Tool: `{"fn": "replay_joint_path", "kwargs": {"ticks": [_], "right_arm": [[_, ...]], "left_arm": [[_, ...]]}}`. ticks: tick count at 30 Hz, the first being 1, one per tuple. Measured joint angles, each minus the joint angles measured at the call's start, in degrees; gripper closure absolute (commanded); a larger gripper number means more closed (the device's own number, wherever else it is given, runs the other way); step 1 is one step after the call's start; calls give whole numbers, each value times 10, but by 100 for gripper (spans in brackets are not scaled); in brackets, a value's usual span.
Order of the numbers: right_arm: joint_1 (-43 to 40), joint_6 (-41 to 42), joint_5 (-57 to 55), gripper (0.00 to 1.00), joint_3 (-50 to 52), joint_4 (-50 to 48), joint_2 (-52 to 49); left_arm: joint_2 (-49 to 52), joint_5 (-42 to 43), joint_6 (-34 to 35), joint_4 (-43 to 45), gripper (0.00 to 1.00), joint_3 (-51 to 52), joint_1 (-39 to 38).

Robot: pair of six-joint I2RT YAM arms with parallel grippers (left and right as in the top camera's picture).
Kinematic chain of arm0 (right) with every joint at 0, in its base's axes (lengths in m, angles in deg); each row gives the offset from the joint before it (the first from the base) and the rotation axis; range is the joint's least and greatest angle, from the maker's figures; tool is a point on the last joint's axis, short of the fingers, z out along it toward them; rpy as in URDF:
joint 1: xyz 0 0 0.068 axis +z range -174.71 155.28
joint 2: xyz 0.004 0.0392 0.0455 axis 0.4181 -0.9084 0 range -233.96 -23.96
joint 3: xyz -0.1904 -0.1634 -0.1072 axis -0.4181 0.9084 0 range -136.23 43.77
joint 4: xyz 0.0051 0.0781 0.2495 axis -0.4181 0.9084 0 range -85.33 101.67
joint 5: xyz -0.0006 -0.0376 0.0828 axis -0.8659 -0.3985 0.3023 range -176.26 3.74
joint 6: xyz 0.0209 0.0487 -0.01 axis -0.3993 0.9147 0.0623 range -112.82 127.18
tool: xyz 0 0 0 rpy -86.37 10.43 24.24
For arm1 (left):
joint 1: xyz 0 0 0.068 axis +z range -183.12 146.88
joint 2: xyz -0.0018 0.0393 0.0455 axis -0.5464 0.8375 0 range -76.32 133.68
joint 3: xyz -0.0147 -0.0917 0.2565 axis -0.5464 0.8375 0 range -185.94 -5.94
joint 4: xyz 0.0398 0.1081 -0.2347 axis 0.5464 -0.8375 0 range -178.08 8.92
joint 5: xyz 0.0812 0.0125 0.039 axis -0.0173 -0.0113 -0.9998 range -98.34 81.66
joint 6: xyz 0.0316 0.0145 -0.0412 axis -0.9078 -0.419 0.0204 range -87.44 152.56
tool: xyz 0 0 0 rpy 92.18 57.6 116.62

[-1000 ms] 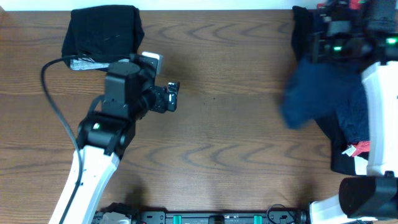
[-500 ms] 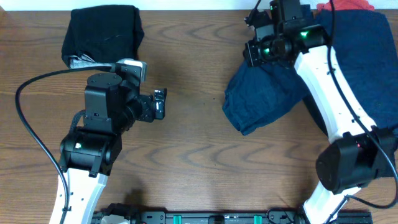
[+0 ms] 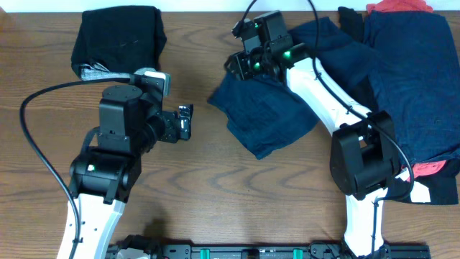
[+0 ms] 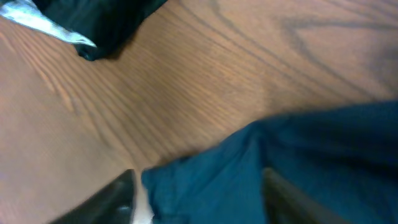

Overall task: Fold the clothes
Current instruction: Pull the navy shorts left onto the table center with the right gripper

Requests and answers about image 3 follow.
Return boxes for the folded black garment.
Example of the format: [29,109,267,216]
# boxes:
[71,6,167,81]

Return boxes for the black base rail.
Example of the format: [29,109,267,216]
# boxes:
[107,234,431,259]

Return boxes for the black garment in pile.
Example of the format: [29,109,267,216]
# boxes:
[339,7,459,205]

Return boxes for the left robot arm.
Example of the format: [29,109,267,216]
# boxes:
[57,85,193,258]

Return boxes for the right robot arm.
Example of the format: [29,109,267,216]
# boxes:
[224,11,399,258]

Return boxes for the navy garment in pile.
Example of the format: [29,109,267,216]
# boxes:
[362,9,460,166]

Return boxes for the navy blue shorts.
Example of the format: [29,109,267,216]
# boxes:
[208,17,379,159]

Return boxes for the red garment in pile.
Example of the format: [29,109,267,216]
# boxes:
[366,0,433,14]

